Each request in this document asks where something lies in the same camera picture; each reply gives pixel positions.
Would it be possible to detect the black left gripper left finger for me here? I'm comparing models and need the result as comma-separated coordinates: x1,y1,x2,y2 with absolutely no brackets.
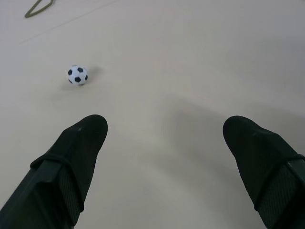
0,114,108,229

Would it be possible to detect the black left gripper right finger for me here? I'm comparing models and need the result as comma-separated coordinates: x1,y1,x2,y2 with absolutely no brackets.
223,115,305,229

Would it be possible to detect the small black-white soccer ball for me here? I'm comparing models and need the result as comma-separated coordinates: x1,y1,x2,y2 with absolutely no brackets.
67,64,89,85

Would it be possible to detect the olive green cord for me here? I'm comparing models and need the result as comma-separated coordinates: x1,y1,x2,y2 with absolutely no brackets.
24,0,56,19

